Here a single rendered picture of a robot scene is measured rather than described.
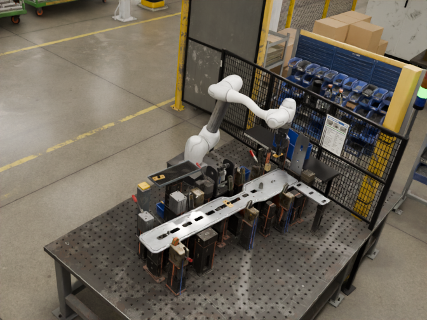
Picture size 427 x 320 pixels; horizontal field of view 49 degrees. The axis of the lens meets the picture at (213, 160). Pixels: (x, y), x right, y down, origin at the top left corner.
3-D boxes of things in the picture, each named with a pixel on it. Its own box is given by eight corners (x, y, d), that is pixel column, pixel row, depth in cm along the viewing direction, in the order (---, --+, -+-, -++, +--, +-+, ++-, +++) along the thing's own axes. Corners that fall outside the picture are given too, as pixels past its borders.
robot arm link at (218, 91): (225, 89, 341) (234, 83, 350) (204, 84, 349) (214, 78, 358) (225, 106, 348) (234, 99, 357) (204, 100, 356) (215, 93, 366)
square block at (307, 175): (299, 213, 381) (309, 176, 361) (292, 207, 385) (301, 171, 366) (305, 209, 385) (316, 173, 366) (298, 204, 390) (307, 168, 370)
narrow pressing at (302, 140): (300, 175, 372) (309, 139, 353) (289, 168, 378) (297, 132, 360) (300, 175, 372) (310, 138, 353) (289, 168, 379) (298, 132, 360)
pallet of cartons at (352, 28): (342, 100, 741) (361, 36, 684) (300, 82, 783) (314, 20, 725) (375, 82, 820) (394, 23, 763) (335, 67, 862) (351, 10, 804)
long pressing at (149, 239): (156, 258, 283) (156, 256, 282) (135, 237, 296) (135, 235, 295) (300, 182, 366) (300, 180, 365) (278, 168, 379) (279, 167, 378)
